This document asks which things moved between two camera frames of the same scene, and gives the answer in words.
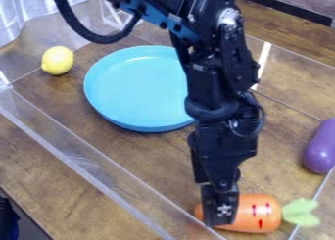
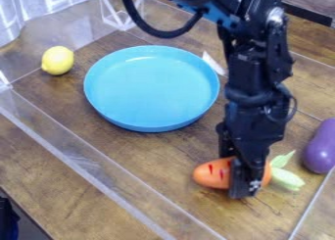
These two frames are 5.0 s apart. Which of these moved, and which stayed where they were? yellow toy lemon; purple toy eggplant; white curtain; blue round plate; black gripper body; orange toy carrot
Moved: orange toy carrot; black gripper body
Stayed: yellow toy lemon; white curtain; blue round plate; purple toy eggplant
